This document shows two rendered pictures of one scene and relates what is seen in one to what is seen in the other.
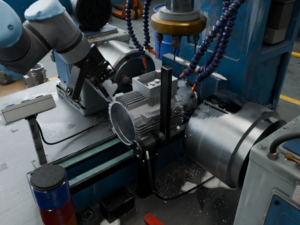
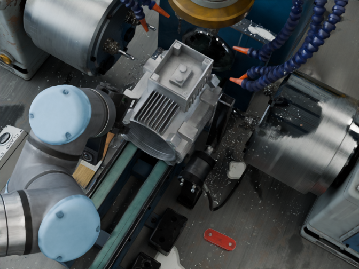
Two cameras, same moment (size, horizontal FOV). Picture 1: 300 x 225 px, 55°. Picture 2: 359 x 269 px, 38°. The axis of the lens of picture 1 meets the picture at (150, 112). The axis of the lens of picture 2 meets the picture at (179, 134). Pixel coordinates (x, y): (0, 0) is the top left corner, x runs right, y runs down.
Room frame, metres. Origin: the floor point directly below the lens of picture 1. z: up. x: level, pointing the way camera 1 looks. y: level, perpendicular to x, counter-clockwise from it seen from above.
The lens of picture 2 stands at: (0.36, 0.26, 2.15)
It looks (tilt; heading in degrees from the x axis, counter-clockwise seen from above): 66 degrees down; 330
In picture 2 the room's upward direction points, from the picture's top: 9 degrees clockwise
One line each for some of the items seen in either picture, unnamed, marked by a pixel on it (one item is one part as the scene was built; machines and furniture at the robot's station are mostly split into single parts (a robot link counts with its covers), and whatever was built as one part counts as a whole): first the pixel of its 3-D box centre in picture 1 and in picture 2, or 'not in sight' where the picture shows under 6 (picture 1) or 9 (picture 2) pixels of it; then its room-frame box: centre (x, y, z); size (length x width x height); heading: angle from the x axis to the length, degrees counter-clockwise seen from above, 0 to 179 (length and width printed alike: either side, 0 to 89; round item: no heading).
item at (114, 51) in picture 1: (114, 68); (69, 8); (1.20, 0.16, 1.04); 0.37 x 0.25 x 0.25; 39
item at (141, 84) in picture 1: (154, 87); (180, 77); (0.89, -0.02, 1.11); 0.12 x 0.11 x 0.07; 128
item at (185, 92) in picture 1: (184, 97); (207, 50); (0.98, -0.13, 1.02); 0.15 x 0.02 x 0.15; 39
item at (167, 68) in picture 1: (164, 106); (218, 126); (0.74, -0.05, 1.12); 0.04 x 0.03 x 0.26; 129
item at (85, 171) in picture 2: not in sight; (97, 153); (0.90, 0.20, 0.80); 0.21 x 0.05 x 0.01; 130
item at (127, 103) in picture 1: (145, 114); (169, 108); (0.87, 0.01, 1.02); 0.20 x 0.19 x 0.19; 128
